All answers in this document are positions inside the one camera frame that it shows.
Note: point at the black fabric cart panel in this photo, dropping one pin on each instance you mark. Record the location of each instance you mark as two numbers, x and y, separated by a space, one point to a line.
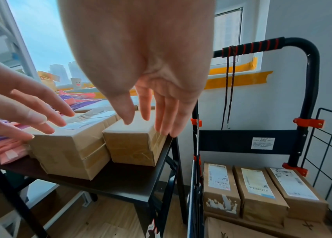
227 141

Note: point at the person's right hand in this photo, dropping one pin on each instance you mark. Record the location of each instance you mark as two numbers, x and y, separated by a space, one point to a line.
142 41

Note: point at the plain cardboard box black mark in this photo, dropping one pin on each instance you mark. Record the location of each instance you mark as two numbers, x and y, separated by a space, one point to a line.
242 229
309 229

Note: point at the flat taped cardboard box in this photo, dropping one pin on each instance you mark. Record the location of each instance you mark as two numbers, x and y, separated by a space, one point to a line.
80 167

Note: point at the person's left hand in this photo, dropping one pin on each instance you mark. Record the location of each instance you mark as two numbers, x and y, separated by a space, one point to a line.
4 93

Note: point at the orange cart clip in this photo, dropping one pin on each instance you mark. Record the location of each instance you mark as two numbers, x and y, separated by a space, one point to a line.
308 122
295 169
196 122

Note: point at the cardboard box with clear tape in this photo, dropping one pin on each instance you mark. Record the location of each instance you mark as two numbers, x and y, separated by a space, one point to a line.
95 109

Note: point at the yellow cardboard item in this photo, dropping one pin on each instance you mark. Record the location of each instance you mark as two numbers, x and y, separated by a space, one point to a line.
48 80

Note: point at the labelled cardboard box torn tape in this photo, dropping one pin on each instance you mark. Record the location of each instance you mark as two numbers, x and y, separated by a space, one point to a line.
220 197

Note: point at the labelled cardboard box blue stripe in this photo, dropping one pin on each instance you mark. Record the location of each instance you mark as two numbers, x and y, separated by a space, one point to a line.
260 204

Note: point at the large taped cardboard box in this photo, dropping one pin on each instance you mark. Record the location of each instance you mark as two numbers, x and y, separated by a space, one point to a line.
74 139

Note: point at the labelled cardboard box wide label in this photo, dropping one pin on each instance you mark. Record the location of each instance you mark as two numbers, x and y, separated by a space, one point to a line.
304 204

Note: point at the paper cup with smiley face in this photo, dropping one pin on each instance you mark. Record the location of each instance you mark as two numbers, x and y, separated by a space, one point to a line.
77 82

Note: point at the black table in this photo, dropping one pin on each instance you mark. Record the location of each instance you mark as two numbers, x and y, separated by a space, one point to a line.
130 183

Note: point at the white window frame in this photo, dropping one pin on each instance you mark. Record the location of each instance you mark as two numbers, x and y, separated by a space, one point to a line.
246 32

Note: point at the black hand cart frame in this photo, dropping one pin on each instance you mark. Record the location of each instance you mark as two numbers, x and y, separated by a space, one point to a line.
312 69

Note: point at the white low shelf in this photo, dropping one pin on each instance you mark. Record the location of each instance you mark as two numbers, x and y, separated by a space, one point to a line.
45 193

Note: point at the small taped cardboard box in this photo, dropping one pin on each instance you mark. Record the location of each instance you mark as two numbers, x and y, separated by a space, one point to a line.
133 144

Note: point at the yellow tape strip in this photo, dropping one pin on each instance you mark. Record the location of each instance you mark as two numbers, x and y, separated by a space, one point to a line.
236 80
242 66

